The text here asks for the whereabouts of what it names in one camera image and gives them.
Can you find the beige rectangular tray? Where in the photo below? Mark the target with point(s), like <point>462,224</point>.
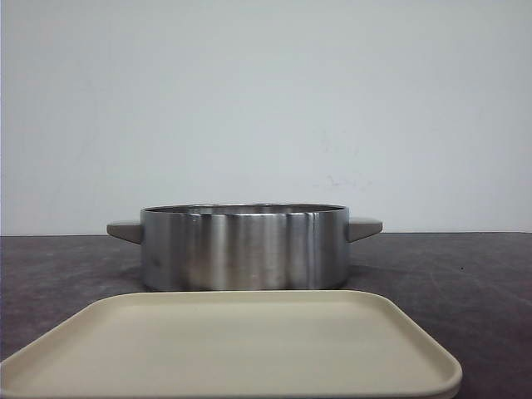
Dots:
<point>264,344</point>

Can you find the stainless steel steamer pot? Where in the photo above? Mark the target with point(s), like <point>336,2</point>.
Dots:
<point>227,247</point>

